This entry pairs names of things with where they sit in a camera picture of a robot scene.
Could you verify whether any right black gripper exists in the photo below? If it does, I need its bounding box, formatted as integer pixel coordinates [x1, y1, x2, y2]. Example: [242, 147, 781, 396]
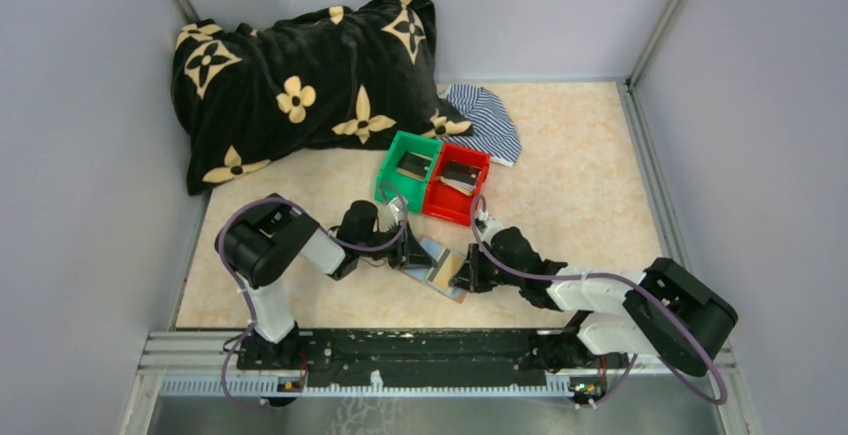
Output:
[450, 243, 524, 294]

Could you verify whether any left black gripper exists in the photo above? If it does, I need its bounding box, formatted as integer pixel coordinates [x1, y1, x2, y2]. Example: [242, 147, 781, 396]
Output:
[356, 219, 437, 269]

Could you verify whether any pink leather card holder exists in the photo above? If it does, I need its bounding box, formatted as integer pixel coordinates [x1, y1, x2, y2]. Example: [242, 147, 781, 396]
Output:
[401, 236, 467, 303]

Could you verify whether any black VIP card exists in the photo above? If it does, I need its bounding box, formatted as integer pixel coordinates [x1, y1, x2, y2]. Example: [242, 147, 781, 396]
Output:
[396, 151, 433, 181]

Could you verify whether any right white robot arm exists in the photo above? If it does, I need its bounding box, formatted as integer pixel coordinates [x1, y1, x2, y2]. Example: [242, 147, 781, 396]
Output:
[450, 210, 739, 377]

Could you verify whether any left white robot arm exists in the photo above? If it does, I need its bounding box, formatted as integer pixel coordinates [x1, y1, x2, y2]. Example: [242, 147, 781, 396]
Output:
[215, 194, 436, 369]

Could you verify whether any silver VIP card stack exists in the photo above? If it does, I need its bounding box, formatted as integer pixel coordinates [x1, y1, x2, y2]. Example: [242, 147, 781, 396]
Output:
[440, 177, 476, 196]

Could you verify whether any red plastic bin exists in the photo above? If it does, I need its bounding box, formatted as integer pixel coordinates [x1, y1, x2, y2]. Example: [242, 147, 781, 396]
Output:
[422, 143, 490, 226]

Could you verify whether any green plastic bin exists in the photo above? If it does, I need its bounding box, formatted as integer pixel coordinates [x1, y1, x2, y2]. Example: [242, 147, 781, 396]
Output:
[374, 131, 443, 213]

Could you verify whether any blue striped cloth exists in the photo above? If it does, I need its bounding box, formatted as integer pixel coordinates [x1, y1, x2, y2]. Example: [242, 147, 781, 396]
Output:
[440, 84, 523, 167]

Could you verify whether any black floral blanket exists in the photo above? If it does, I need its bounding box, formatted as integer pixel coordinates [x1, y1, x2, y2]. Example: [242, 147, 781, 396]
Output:
[170, 0, 474, 196]

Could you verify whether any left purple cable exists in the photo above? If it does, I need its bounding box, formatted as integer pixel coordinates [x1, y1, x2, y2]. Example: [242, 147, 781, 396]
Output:
[215, 181, 411, 327]

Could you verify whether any white toothed cable rail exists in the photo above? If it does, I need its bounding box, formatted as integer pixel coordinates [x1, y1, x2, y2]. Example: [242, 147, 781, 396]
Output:
[159, 371, 574, 398]

